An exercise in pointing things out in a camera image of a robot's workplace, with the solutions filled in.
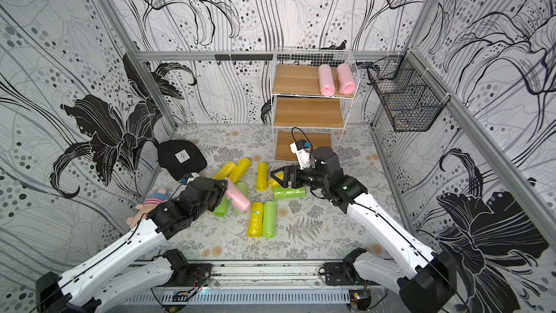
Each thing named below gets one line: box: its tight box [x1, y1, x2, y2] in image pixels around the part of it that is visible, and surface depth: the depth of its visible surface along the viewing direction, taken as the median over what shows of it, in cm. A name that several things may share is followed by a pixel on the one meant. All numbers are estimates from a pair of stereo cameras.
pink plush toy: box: [125, 187, 169, 229], surface depth 85 cm
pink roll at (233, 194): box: [224, 177, 251, 214], surface depth 73 cm
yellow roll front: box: [247, 201, 265, 238], surface depth 83 cm
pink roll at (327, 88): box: [317, 63, 336, 98], surface depth 74 cm
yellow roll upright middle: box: [256, 162, 269, 192], surface depth 98 cm
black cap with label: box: [153, 139, 208, 181], surface depth 102 cm
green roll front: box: [262, 200, 277, 239], surface depth 84 cm
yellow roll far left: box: [212, 160, 237, 180], surface depth 99 cm
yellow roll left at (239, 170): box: [228, 157, 252, 185], surface depth 100 cm
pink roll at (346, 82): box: [337, 63, 357, 95], surface depth 74 cm
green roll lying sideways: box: [272, 186, 307, 200], surface depth 90 cm
